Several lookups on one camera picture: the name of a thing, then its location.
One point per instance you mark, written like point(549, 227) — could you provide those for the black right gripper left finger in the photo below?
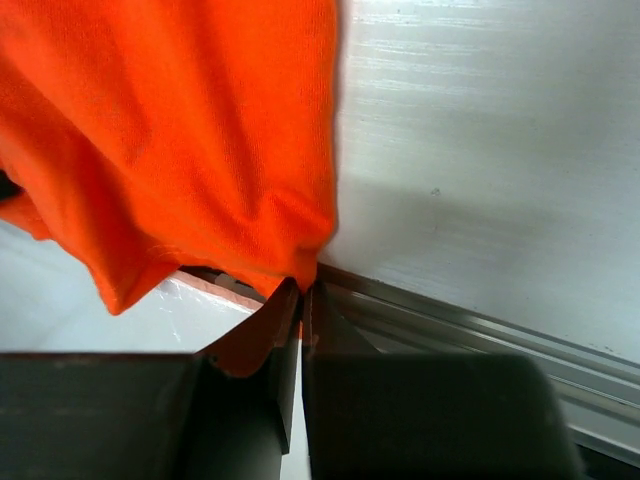
point(224, 412)

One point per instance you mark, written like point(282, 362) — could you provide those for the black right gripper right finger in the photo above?
point(375, 415)

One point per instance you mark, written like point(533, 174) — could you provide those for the orange t shirt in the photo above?
point(144, 136)

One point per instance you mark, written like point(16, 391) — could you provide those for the aluminium table rail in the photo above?
point(598, 395)

